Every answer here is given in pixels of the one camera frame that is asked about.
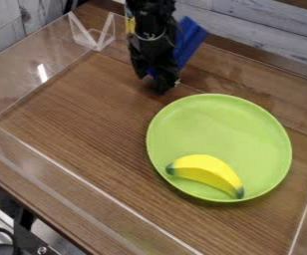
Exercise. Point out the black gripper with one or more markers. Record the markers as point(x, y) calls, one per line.
point(153, 59)

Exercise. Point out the blue cross-shaped block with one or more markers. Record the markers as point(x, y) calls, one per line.
point(189, 34)

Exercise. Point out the green plate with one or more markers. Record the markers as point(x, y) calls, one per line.
point(233, 132)

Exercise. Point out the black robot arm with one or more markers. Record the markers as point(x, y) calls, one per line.
point(144, 8)

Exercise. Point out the yellow labelled tin can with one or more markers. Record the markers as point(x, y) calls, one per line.
point(130, 20)

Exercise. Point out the yellow toy banana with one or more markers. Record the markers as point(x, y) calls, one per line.
point(208, 170)

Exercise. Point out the black metal table leg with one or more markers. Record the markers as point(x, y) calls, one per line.
point(23, 222)

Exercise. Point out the clear acrylic corner bracket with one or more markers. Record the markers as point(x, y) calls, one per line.
point(96, 39)

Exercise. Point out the clear acrylic front wall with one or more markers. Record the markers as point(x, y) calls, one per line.
point(100, 223)

